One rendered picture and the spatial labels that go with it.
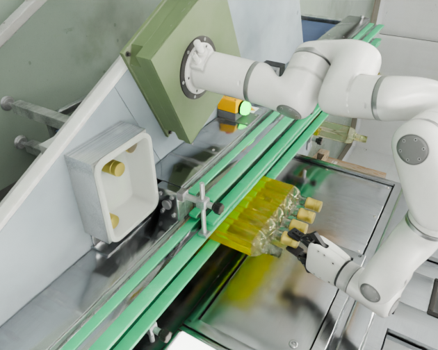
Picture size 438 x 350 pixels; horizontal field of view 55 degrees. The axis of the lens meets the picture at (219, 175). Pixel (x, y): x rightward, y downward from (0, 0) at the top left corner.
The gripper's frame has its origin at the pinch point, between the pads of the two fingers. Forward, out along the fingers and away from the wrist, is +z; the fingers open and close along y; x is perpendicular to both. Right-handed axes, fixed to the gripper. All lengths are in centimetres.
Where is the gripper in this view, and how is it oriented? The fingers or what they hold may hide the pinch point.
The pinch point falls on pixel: (295, 242)
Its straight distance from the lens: 114.9
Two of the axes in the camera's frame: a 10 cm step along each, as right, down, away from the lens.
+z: -6.8, -4.2, 6.1
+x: -7.3, 4.0, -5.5
